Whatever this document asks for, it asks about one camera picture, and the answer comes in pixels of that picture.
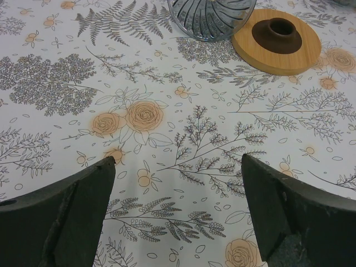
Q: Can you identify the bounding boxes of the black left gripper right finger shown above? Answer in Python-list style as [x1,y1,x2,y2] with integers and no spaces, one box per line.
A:
[241,154,355,266]

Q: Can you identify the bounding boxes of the clear ribbed glass dripper cone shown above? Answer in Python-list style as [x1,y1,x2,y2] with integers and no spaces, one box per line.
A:
[167,0,256,42]

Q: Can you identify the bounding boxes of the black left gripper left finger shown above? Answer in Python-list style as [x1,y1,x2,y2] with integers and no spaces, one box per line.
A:
[1,156,116,266]

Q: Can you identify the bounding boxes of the floral patterned table mat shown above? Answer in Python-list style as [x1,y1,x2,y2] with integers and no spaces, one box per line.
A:
[1,1,355,266]

